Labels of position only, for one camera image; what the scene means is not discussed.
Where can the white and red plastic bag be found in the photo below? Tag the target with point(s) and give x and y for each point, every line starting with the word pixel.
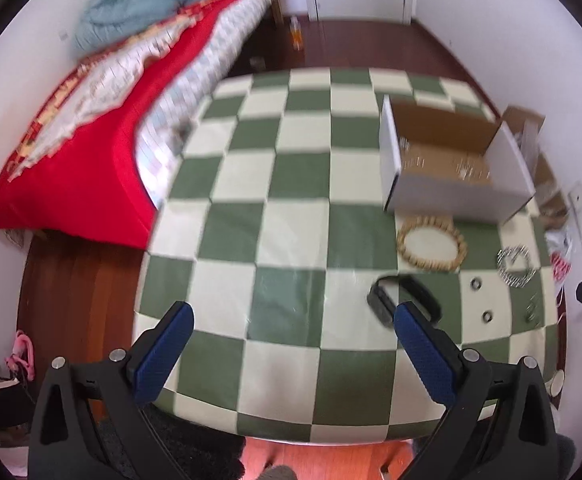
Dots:
pixel 560 255

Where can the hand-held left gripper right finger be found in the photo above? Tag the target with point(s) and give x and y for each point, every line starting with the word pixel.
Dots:
pixel 423 355

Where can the orange bottle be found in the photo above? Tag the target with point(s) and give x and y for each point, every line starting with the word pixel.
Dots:
pixel 296 35

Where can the patterned bed mattress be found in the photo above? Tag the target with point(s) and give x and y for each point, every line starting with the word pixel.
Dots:
pixel 191 90

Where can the green and cream checkered tablecloth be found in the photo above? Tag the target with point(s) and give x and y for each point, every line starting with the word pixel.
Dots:
pixel 296 175

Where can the red patterned blanket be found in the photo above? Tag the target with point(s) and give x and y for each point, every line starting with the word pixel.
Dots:
pixel 106 175

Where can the teal blanket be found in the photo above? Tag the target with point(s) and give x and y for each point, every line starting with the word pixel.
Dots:
pixel 131 5

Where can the brown cardboard box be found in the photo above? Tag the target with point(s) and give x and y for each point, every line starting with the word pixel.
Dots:
pixel 546 170

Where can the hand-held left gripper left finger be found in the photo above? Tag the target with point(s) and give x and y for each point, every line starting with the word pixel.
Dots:
pixel 163 355

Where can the white cardboard box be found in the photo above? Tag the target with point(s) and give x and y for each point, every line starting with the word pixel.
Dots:
pixel 446 202

